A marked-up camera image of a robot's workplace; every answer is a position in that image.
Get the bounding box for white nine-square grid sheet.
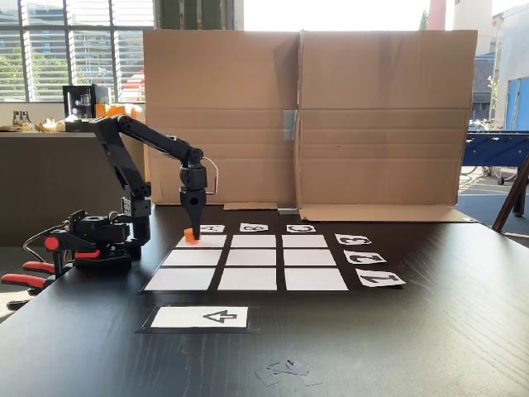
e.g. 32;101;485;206
140;233;352;294

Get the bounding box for white arrow paper sheet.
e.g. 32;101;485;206
150;305;249;330

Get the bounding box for long grey tape strip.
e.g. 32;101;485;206
283;109;298;142

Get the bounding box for black red clamp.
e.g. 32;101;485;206
22;234;102;279
1;272;49;311

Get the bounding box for black coffee machine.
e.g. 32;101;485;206
62;84;112;133

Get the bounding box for grey counter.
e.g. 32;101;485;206
0;131;145;248

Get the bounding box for paper sheet number 3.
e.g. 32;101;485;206
334;233;373;246

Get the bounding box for yellow bananas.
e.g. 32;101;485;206
35;117;66;133

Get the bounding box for clear tape scraps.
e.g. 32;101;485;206
254;358;323;389

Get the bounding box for paper sheet number 2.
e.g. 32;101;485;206
343;249;388;265

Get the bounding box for paper sheet number 1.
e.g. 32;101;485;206
355;268;407;288

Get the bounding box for brown cardboard screen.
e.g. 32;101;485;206
142;27;480;224

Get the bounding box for blue foosball table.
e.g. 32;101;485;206
461;130;529;186

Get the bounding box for dark wooden easel leg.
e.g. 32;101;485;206
491;155;529;232

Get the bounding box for red white servo cable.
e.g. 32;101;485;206
201;155;221;196

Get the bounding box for thin black base cable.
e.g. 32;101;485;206
23;225;69;260

